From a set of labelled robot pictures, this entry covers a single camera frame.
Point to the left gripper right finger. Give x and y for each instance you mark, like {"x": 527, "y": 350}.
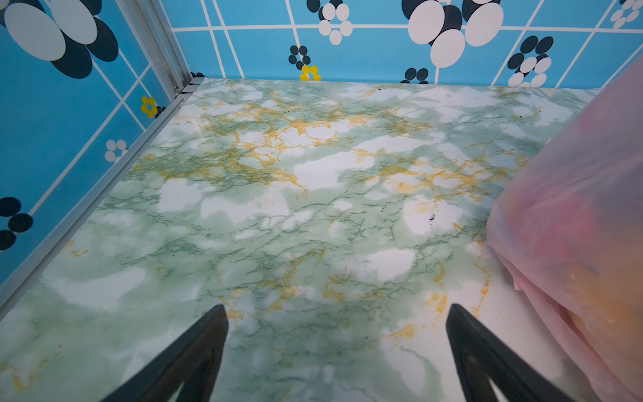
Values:
{"x": 483, "y": 362}

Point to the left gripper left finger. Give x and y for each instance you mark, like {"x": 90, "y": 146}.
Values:
{"x": 187, "y": 368}

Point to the pink translucent plastic bag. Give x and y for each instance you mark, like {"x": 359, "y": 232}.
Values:
{"x": 569, "y": 230}

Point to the left aluminium corner post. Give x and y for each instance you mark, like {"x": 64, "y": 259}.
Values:
{"x": 85, "y": 88}

